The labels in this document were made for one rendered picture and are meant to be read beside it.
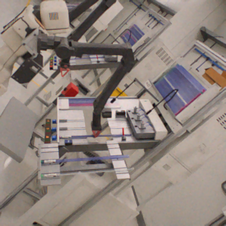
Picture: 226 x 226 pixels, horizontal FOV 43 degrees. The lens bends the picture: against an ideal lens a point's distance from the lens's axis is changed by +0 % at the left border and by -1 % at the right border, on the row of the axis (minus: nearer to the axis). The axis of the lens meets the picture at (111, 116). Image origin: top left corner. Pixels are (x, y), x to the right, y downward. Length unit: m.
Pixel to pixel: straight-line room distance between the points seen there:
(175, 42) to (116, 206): 3.56
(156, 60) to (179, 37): 1.97
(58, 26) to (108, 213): 1.48
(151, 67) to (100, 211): 1.76
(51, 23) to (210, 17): 4.05
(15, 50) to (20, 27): 0.16
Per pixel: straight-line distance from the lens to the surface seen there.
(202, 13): 5.34
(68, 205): 2.29
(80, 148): 1.94
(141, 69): 3.34
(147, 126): 2.07
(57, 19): 1.66
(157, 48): 3.31
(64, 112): 2.30
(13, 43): 1.73
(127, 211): 2.44
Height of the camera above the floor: 1.57
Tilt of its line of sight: 15 degrees down
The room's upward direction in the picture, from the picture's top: 48 degrees clockwise
